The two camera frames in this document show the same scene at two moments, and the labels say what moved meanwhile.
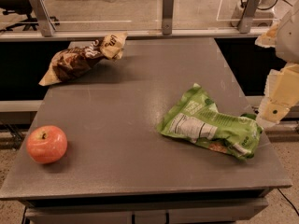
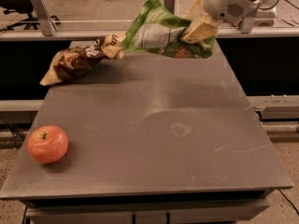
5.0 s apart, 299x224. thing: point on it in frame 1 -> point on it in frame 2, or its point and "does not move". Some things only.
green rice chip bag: (195, 117) -> (155, 29)
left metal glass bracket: (46, 23) does not move
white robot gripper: (289, 39) -> (224, 1)
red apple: (46, 144) does not move
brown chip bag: (71, 63) does not move
